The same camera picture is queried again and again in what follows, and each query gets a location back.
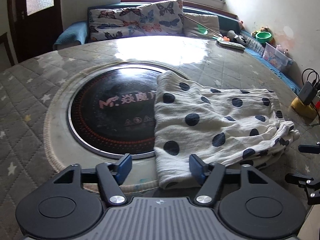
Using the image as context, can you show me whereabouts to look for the black cable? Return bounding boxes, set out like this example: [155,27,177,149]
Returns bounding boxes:
[302,68,320,87]

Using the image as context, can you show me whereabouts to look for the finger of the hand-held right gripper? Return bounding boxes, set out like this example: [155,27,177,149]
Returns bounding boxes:
[298,144,320,153]
[285,174,320,205]

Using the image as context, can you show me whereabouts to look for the butterfly print cushion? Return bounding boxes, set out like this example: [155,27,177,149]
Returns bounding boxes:
[137,0,185,36]
[89,7,144,40]

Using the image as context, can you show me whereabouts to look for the grey plush toy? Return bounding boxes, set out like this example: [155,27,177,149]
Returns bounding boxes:
[227,30,247,43]

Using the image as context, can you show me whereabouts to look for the green bowl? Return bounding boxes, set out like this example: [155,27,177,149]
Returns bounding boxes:
[255,31,273,44]

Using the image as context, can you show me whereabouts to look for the dark wooden door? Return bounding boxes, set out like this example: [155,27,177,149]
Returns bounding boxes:
[7,0,63,63]

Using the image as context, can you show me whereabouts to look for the black round induction cooker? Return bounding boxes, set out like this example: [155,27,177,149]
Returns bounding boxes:
[68,66,190,159]

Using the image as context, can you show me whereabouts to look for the thin stick toy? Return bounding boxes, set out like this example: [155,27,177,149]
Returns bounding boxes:
[184,14,224,37]

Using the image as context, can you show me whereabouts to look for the grey charger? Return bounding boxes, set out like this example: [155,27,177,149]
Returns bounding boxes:
[299,81,319,105]

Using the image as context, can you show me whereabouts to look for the beige cushion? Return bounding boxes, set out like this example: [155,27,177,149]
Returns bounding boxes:
[184,12,221,39]

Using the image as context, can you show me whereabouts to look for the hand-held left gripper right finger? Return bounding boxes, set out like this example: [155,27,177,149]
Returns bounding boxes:
[189,154,275,207]

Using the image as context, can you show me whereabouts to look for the teal sofa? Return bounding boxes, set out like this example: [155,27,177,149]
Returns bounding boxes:
[52,0,302,93]

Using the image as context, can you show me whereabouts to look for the white polka dot pants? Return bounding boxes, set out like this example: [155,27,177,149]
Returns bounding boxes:
[153,70,300,190]

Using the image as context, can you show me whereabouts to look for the brown plush toy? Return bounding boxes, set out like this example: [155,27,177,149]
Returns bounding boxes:
[251,26,270,37]

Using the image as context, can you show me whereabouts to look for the flat book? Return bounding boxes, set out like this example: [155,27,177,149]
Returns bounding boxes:
[217,39,246,50]

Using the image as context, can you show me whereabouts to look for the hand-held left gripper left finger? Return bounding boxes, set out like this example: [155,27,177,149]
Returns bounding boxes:
[32,153,132,207]

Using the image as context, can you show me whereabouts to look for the clear plastic storage box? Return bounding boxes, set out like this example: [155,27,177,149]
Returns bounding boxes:
[262,42,293,72]

